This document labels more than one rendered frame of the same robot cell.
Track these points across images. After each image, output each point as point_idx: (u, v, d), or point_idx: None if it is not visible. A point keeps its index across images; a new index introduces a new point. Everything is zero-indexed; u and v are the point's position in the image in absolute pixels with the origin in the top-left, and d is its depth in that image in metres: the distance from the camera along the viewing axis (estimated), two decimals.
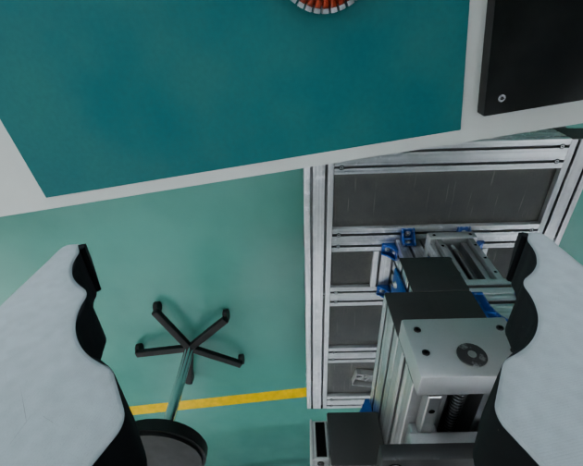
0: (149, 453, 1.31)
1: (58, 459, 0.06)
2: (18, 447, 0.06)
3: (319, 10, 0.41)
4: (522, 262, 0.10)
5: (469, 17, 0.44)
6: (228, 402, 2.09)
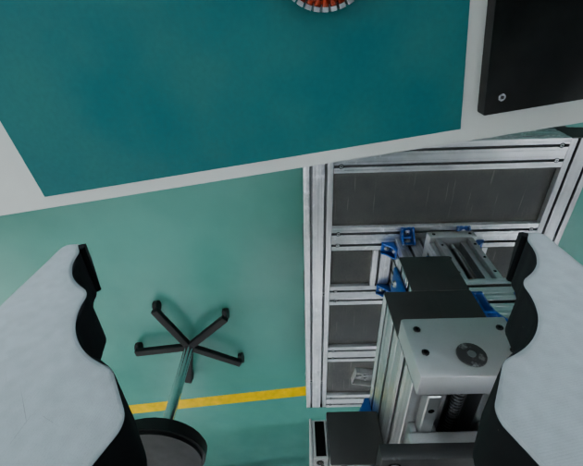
0: (148, 452, 1.31)
1: (58, 459, 0.06)
2: (18, 447, 0.06)
3: (319, 8, 0.40)
4: (522, 262, 0.10)
5: (469, 16, 0.44)
6: (227, 401, 2.09)
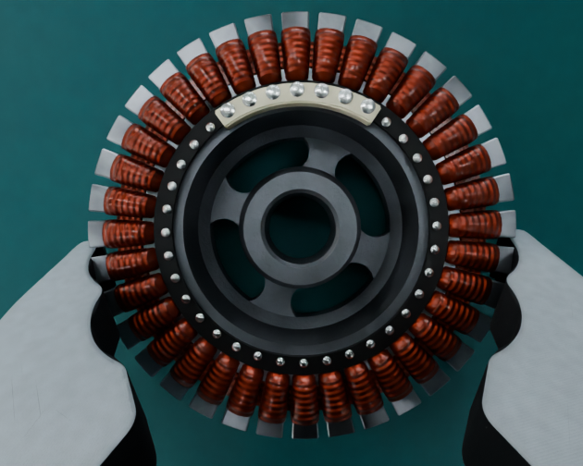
0: None
1: (70, 455, 0.06)
2: (32, 441, 0.06)
3: (215, 407, 0.10)
4: None
5: None
6: None
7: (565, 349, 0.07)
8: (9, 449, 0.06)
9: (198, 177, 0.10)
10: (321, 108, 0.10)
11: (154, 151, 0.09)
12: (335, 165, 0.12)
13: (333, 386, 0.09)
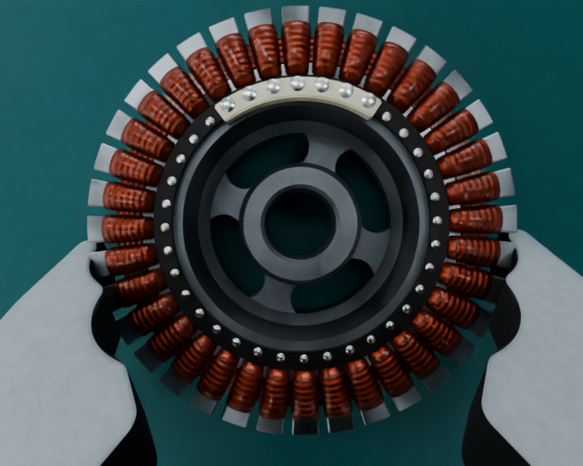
0: None
1: (71, 454, 0.06)
2: (33, 440, 0.06)
3: (215, 403, 0.10)
4: None
5: None
6: None
7: (565, 349, 0.07)
8: (10, 448, 0.06)
9: (198, 173, 0.10)
10: (321, 103, 0.10)
11: (153, 145, 0.09)
12: (335, 161, 0.12)
13: (334, 382, 0.09)
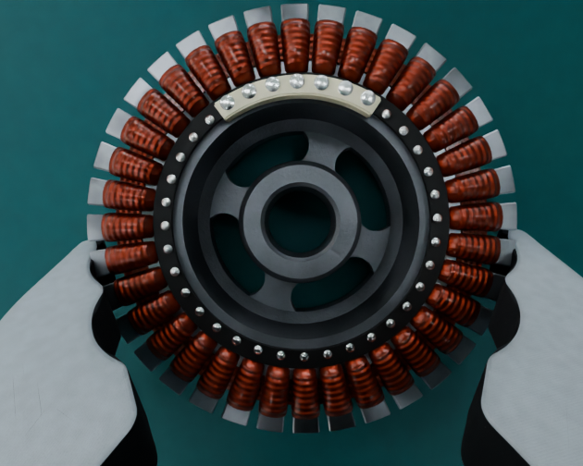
0: None
1: (71, 453, 0.06)
2: (33, 439, 0.06)
3: (216, 401, 0.10)
4: None
5: None
6: None
7: (564, 348, 0.07)
8: (10, 447, 0.06)
9: (198, 171, 0.10)
10: (321, 101, 0.10)
11: (153, 143, 0.09)
12: (335, 159, 0.12)
13: (334, 380, 0.09)
